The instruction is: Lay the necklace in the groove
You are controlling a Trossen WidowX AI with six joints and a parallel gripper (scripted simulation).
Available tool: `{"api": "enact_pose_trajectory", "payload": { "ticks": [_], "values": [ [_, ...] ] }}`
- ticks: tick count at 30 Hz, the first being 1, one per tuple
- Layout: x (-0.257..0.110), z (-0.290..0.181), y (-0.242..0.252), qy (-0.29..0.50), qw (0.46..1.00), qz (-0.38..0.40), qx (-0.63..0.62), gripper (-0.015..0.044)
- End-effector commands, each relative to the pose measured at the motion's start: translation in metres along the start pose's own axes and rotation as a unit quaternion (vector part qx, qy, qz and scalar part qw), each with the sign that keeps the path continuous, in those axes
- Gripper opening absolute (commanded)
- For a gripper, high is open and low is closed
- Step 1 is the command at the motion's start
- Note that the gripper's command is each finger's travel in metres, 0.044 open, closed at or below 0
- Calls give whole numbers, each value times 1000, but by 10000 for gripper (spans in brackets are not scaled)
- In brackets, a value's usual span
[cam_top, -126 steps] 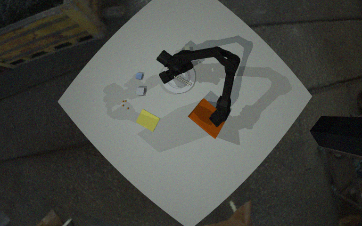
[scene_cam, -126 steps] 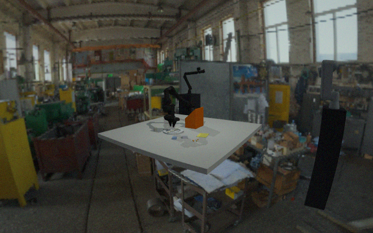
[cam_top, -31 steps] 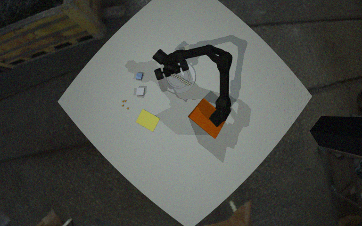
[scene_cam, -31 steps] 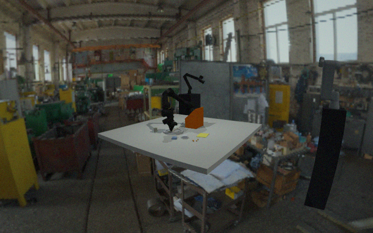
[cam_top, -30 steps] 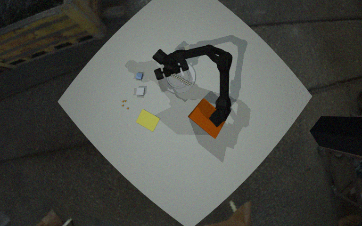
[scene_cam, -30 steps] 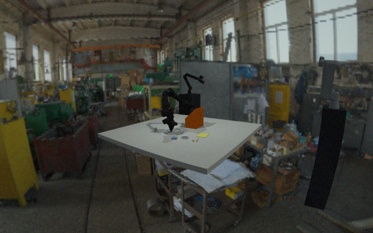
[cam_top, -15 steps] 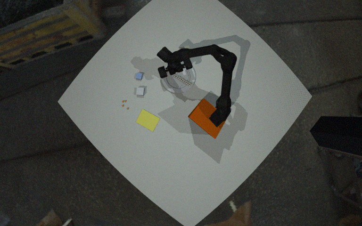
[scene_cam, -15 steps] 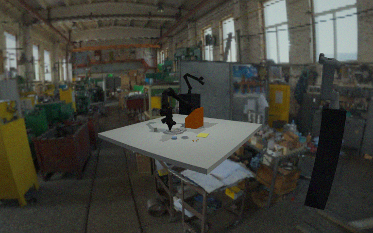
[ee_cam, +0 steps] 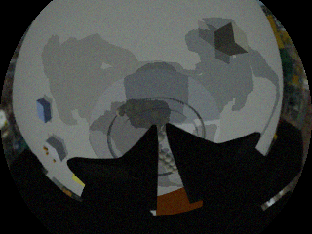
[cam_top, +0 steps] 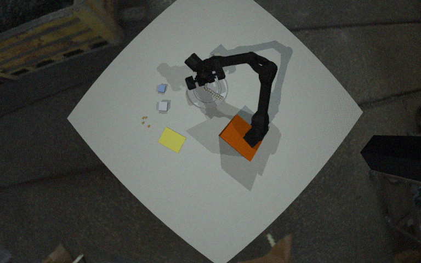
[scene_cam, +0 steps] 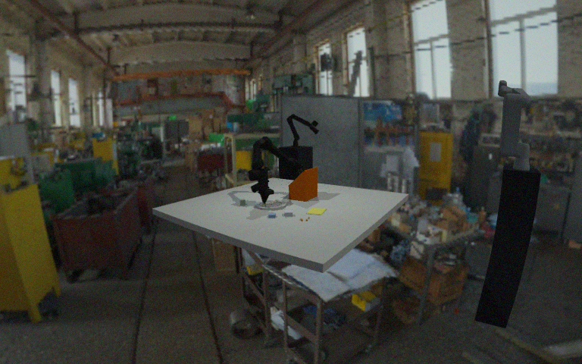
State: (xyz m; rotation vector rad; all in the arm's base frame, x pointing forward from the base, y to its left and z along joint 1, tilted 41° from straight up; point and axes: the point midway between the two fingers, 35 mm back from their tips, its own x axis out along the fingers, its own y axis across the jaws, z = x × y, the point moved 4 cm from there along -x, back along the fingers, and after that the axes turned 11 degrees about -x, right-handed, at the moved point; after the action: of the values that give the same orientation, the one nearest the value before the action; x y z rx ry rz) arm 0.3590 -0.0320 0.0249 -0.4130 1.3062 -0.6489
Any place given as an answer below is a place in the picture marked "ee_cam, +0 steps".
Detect small blue block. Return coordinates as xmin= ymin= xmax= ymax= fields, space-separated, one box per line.
xmin=35 ymin=98 xmax=51 ymax=124

